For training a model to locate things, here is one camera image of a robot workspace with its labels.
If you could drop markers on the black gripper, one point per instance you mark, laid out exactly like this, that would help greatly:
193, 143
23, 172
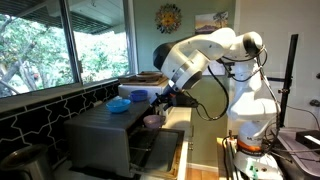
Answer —
167, 97

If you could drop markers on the purple plastic bowl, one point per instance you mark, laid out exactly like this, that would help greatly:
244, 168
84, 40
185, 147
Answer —
154, 122

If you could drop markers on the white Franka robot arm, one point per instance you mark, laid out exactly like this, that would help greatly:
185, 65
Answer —
253, 103

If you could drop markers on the dark blue plastic bowl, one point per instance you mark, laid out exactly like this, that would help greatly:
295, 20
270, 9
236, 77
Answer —
138, 96

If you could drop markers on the light blue plastic bowl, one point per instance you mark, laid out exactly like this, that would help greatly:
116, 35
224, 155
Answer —
118, 106

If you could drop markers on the glass toaster oven door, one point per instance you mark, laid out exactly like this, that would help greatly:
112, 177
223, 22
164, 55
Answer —
163, 153

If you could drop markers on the silver toaster oven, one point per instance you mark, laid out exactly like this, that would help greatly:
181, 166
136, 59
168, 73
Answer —
96, 143

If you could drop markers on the brown shallow dish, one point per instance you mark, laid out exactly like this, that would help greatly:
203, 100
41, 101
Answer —
149, 74

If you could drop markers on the black stand pole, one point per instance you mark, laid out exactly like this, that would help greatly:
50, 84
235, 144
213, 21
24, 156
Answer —
287, 76

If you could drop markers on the grey side table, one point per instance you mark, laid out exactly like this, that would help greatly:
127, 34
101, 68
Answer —
293, 160

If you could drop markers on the metal cooking pot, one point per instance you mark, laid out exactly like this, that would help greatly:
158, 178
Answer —
26, 165

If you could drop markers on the black box device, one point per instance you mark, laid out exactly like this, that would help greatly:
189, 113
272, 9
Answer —
308, 139

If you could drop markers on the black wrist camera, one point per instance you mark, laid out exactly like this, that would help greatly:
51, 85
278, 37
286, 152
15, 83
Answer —
186, 100

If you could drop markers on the sun wall decoration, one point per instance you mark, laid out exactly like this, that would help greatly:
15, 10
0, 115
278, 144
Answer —
168, 18

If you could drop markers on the landscape wall calendar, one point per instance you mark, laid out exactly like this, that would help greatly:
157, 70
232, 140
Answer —
206, 23

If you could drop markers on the window frame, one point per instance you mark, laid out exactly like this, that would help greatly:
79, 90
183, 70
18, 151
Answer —
70, 43

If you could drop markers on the dark wall fixture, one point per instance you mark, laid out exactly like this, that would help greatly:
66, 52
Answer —
315, 103

